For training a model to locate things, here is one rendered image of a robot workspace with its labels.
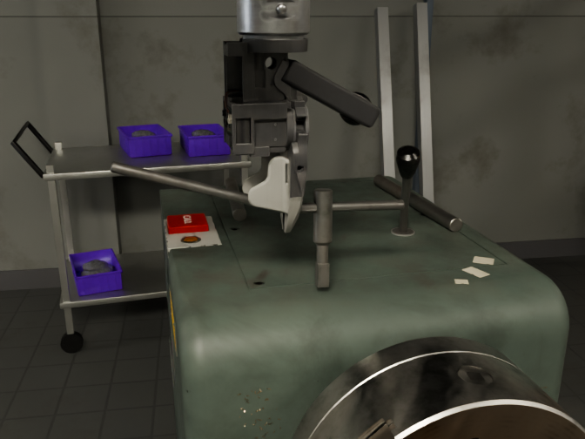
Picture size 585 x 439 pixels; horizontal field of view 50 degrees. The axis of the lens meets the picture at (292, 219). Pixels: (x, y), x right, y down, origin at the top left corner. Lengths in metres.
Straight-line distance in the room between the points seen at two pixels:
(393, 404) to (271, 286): 0.23
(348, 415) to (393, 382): 0.05
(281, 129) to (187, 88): 3.01
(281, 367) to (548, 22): 3.67
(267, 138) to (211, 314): 0.20
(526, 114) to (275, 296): 3.57
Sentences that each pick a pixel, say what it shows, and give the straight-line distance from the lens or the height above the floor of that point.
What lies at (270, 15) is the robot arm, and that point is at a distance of 0.64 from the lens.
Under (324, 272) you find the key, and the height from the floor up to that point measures 1.28.
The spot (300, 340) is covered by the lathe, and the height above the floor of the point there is 1.23.
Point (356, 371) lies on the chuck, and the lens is 0.67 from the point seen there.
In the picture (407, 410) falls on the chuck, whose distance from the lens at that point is 0.61.
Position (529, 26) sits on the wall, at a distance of 4.15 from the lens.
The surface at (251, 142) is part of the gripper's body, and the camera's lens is 0.65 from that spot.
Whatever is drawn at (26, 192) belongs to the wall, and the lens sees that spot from 3.89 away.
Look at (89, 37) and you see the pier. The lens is 3.56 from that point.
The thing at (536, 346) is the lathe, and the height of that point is 1.19.
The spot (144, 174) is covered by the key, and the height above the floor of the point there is 1.41.
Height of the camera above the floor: 1.57
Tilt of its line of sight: 18 degrees down
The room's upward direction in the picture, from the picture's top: straight up
